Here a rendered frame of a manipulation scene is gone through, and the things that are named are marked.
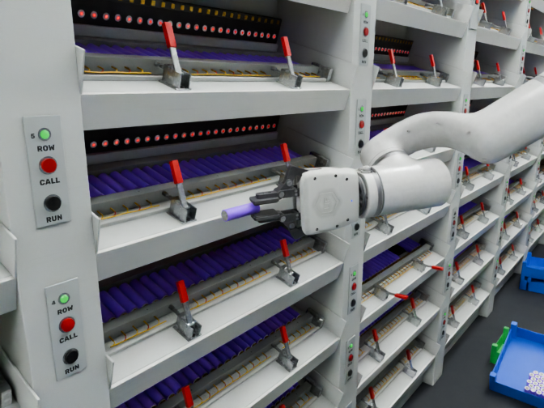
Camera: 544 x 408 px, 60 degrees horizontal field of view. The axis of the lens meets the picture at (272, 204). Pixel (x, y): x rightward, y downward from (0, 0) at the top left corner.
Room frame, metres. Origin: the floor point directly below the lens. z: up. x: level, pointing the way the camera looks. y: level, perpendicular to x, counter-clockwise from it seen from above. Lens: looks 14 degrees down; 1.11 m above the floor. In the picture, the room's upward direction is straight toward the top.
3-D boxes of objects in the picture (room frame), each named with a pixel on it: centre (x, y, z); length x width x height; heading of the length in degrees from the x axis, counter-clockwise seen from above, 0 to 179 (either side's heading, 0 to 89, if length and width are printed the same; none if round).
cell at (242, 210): (0.70, 0.05, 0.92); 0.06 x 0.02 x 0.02; 133
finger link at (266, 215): (0.72, 0.00, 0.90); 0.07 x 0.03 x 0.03; 106
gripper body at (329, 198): (0.74, -0.09, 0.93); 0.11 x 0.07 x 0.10; 106
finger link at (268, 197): (0.72, 0.00, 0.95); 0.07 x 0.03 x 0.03; 106
